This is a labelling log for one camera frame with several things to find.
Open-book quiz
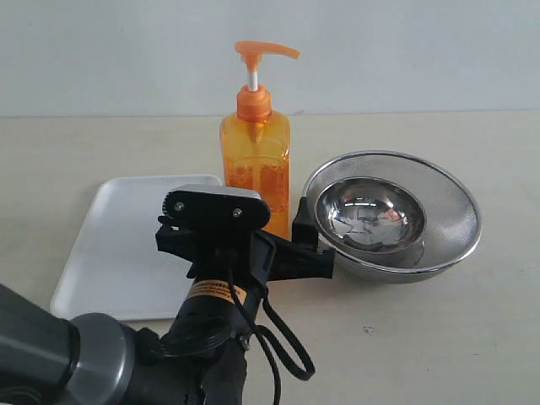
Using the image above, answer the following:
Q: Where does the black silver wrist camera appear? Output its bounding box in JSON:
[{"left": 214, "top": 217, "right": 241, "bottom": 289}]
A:
[{"left": 162, "top": 184, "right": 271, "bottom": 232}]

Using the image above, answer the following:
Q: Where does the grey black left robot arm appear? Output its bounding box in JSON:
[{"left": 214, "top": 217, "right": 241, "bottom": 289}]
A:
[{"left": 1, "top": 191, "right": 334, "bottom": 404}]

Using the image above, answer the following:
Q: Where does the steel mesh colander bowl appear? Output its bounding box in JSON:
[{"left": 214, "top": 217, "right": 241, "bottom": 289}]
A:
[{"left": 301, "top": 150, "right": 482, "bottom": 284}]

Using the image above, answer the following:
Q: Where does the orange pump soap bottle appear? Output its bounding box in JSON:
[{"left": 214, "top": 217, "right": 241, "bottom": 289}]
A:
[{"left": 219, "top": 40, "right": 300, "bottom": 240}]

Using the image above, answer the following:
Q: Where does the white rectangular plastic tray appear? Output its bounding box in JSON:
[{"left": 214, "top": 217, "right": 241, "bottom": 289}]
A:
[{"left": 50, "top": 174, "right": 222, "bottom": 321}]

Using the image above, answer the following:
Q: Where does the small shiny steel bowl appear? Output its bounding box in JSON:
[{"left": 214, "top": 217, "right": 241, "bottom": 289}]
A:
[{"left": 315, "top": 176, "right": 427, "bottom": 256}]

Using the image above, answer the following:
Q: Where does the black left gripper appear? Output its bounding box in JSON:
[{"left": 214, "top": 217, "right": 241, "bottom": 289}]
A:
[{"left": 155, "top": 197, "right": 335, "bottom": 289}]

